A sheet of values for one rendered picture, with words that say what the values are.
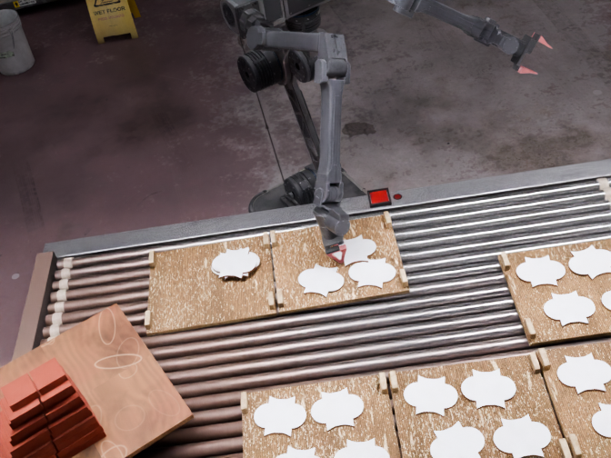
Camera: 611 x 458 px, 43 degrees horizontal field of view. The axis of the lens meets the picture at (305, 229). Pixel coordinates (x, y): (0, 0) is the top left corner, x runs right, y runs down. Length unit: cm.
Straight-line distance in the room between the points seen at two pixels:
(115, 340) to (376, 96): 290
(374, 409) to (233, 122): 294
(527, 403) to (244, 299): 91
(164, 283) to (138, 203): 185
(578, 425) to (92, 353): 135
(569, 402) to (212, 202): 257
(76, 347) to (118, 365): 16
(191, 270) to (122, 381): 52
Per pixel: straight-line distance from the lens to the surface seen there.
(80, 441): 211
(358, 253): 249
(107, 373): 226
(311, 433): 213
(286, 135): 458
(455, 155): 432
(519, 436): 211
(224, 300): 246
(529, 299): 239
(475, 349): 228
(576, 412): 218
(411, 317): 235
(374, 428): 212
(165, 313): 248
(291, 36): 249
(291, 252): 255
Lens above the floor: 276
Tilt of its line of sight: 44 degrees down
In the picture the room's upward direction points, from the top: 10 degrees counter-clockwise
